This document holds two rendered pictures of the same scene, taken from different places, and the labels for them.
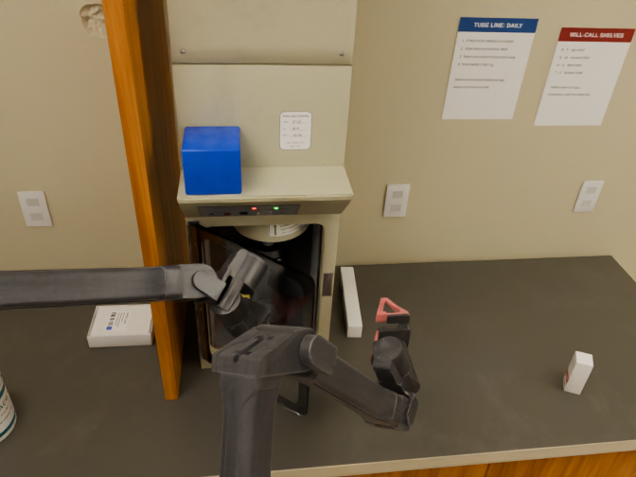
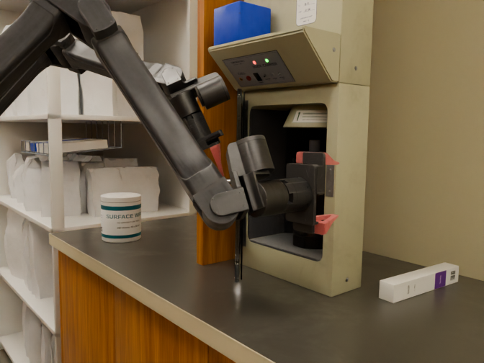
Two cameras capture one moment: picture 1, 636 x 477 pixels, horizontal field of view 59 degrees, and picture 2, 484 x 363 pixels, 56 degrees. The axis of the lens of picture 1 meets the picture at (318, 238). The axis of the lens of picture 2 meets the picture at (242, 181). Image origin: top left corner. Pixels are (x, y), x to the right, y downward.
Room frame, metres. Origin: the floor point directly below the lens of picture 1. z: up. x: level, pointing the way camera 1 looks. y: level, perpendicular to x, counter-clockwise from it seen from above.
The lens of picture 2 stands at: (0.34, -0.77, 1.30)
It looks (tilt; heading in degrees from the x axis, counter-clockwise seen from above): 6 degrees down; 59
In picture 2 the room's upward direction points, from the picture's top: 1 degrees clockwise
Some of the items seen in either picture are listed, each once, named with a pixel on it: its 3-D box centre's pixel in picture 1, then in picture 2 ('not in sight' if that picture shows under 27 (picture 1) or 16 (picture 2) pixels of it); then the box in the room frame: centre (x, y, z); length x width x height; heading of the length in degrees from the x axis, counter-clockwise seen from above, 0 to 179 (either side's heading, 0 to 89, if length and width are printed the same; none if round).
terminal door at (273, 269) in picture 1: (251, 324); (239, 180); (0.87, 0.13, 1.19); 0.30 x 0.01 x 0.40; 59
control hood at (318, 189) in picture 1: (265, 203); (268, 63); (0.93, 0.11, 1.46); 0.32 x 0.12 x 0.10; 99
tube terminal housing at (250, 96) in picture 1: (261, 211); (318, 124); (1.11, 0.13, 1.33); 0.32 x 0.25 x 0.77; 99
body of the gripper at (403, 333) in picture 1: (395, 355); (292, 194); (0.80, -0.17, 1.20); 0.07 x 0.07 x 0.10; 10
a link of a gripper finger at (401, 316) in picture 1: (388, 318); (320, 171); (0.87, -0.16, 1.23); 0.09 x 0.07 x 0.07; 10
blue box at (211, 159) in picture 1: (213, 160); (242, 27); (0.91, 0.20, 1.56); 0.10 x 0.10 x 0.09; 9
